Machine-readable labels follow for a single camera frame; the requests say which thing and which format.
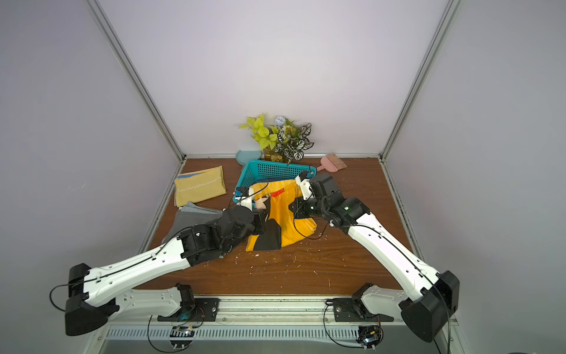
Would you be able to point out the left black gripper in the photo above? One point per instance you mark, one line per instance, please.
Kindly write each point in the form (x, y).
(259, 223)

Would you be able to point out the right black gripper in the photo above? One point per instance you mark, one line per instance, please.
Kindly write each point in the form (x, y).
(298, 205)

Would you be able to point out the yellow black patterned pillowcase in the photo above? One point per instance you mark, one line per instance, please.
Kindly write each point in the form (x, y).
(282, 228)

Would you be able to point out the plain grey pillowcase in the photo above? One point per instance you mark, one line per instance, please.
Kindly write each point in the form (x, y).
(191, 215)

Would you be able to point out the mustard zigzag pillowcase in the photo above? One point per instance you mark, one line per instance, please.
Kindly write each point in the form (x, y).
(199, 186)

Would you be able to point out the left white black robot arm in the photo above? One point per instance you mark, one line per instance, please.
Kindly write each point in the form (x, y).
(97, 295)

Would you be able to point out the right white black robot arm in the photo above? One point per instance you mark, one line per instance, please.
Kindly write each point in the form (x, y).
(432, 298)

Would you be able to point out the teal plastic basket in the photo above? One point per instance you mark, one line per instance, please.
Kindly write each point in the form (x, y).
(261, 171)

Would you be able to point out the pink hand brush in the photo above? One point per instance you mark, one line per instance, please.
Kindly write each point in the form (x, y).
(331, 163)

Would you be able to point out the teal dustpan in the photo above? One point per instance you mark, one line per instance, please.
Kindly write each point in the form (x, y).
(243, 157)

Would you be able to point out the artificial green plant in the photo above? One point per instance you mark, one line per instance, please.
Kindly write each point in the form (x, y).
(281, 141)

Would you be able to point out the left circuit board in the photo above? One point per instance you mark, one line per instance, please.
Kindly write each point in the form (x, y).
(181, 337)

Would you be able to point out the circuit board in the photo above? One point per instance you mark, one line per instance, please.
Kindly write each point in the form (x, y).
(181, 337)
(369, 337)

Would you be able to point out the right circuit board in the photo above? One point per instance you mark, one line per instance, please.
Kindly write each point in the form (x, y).
(369, 337)

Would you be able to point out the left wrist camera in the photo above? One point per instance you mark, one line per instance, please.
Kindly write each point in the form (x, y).
(243, 197)

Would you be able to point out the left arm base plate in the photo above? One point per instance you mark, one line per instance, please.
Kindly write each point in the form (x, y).
(206, 310)

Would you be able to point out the aluminium front rail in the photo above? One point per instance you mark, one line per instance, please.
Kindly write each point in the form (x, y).
(274, 312)

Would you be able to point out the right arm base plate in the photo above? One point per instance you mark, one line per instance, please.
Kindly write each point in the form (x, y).
(350, 310)

